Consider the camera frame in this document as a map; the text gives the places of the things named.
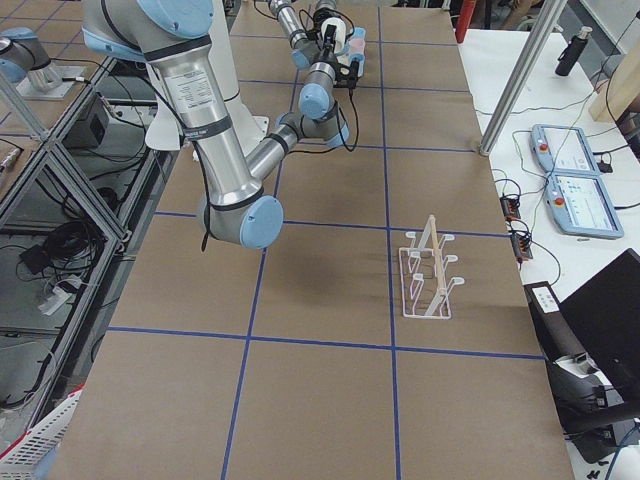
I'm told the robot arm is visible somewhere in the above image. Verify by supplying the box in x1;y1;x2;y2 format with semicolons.
267;0;347;70
82;1;349;249

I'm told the teach pendant far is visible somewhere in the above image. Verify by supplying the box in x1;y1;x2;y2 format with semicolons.
531;124;599;174

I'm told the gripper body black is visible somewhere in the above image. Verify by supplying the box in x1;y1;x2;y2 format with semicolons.
320;24;338;65

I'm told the black laptop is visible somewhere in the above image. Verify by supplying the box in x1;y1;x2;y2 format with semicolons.
560;248;639;399

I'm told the black bottle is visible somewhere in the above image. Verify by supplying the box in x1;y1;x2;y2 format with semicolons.
554;26;593;77

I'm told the pink plastic cup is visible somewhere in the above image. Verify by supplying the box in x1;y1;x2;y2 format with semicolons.
349;38;366;55

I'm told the teach pendant near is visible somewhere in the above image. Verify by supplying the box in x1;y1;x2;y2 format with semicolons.
545;172;624;239

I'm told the white wire cup rack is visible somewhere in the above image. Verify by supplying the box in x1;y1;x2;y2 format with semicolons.
398;215;465;320

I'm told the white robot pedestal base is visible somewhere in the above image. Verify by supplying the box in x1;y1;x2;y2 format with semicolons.
144;0;271;151

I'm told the red cylinder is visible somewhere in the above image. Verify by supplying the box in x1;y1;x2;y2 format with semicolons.
455;0;476;44

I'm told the white plastic cup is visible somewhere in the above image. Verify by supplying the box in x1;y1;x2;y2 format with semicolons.
320;17;346;55

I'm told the teach pendant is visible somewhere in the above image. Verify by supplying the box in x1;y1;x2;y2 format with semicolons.
531;124;599;174
545;172;624;239

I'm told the aluminium frame post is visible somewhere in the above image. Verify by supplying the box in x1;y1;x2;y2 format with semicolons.
479;0;567;156

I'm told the cream plastic tray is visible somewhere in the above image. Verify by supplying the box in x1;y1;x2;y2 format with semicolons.
344;27;366;78

